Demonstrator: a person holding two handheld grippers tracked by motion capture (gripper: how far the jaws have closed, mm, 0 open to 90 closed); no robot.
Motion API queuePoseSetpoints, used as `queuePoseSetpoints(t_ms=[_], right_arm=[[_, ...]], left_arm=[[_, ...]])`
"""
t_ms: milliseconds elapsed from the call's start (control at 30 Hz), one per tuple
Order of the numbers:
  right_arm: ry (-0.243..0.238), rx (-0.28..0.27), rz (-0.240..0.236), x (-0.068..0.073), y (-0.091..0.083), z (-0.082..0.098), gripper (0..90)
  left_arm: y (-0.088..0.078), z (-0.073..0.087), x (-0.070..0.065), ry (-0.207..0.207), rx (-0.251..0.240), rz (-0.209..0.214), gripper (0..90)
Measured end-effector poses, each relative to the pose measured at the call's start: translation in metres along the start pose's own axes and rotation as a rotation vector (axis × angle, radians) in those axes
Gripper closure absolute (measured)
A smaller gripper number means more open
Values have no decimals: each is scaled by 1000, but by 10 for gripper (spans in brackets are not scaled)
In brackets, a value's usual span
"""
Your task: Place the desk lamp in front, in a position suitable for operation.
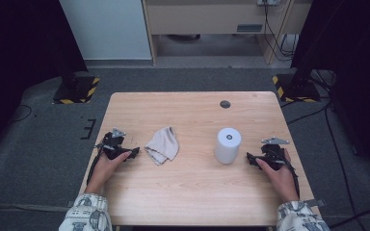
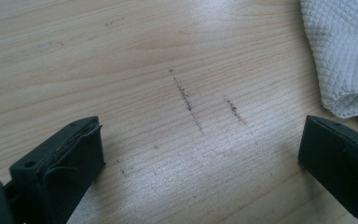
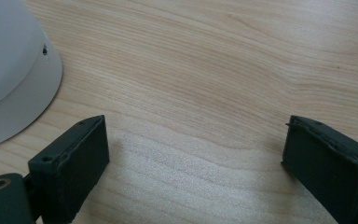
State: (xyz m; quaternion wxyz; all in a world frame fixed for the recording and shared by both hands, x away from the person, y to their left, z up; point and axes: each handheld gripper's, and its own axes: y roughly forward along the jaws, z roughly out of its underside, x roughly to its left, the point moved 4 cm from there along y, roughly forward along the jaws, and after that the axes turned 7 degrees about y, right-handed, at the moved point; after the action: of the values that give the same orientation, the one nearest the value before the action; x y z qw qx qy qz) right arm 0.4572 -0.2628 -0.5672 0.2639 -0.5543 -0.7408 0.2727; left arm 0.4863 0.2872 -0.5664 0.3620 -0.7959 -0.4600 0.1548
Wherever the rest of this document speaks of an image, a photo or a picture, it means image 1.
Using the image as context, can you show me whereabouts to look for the white cylindrical cup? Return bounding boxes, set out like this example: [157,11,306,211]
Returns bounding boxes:
[214,127,243,166]

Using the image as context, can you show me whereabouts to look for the black curtain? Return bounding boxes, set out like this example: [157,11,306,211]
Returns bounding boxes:
[0,0,90,162]
[290,0,370,184]

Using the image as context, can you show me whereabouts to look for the black hanging cables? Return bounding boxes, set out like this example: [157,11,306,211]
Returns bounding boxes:
[262,2,301,63]

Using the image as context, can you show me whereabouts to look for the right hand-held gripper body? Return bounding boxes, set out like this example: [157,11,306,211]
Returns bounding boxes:
[260,137,291,171]

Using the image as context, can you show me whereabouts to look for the black stand with striped base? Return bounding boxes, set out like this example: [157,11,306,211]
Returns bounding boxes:
[272,32,322,104]
[52,57,101,105]

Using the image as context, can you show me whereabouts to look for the light wooden cabinet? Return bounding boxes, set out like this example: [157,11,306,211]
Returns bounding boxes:
[141,0,313,67]

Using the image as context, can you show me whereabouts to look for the white panel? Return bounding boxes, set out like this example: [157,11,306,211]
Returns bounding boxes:
[59,0,153,62]

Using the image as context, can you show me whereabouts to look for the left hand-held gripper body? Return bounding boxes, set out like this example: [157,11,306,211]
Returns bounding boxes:
[94,127,133,161]

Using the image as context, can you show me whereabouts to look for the white power strip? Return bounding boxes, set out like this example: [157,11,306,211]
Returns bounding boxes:
[256,0,282,8]

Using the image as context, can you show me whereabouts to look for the black floor cable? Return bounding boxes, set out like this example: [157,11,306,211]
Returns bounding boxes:
[10,104,34,123]
[329,207,370,229]
[285,104,330,126]
[323,104,359,223]

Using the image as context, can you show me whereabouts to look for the right hand-held gripper black cable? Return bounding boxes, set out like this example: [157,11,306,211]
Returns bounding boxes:
[282,153,302,199]

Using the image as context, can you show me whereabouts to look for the person's right hand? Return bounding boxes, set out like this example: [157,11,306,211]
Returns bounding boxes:
[254,148,301,204]

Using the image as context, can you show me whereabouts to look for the hand-held gripper black cable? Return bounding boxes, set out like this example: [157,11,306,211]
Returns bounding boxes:
[282,153,302,199]
[86,148,106,187]

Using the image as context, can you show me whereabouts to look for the person's left hand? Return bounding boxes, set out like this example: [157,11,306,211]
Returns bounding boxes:
[84,151,133,195]

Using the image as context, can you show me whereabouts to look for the left hand-held gripper black cable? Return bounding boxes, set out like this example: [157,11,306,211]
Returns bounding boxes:
[86,148,106,187]

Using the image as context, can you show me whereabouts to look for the beige cloth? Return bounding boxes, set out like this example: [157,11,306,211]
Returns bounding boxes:
[144,126,180,167]

